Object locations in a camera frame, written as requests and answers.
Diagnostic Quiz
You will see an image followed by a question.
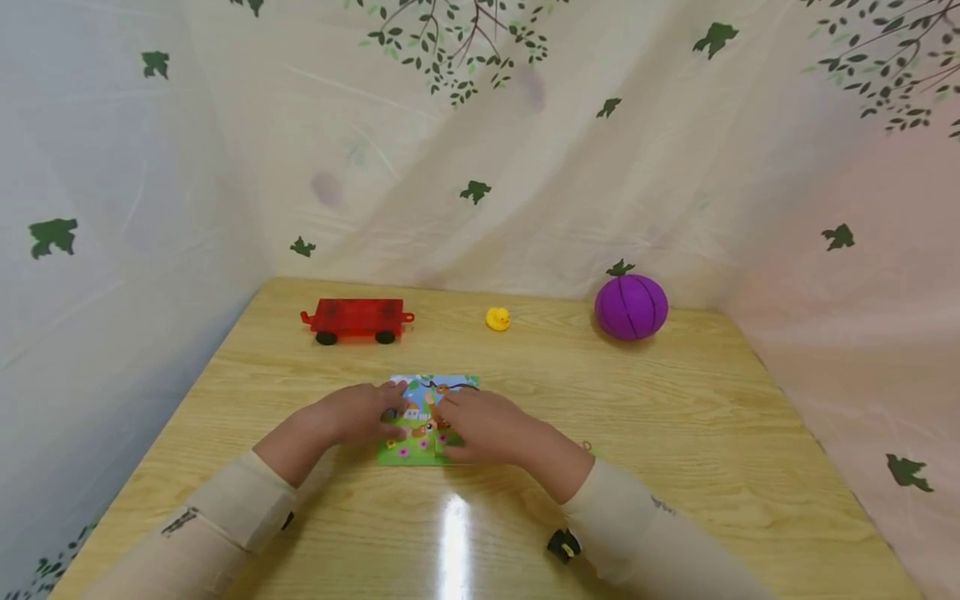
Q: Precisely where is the purple ball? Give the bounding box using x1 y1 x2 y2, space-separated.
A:
594 274 669 342

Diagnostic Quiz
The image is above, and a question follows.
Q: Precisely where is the person's right forearm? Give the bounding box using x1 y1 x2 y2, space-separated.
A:
525 425 778 600

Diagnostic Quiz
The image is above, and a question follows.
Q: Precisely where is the person's left hand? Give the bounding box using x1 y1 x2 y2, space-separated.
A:
306 380 413 449

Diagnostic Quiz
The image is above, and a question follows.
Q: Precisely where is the person's right hand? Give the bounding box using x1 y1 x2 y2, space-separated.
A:
433 386 555 467

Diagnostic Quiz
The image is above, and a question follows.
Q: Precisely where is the red toy wagon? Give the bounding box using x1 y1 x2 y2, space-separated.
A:
300 298 416 346

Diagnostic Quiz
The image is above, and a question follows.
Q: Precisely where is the colourful picture puzzle board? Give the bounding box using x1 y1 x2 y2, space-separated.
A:
376 373 482 467

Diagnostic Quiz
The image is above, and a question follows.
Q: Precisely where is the person's left forearm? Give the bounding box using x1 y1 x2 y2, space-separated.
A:
78 408 335 600

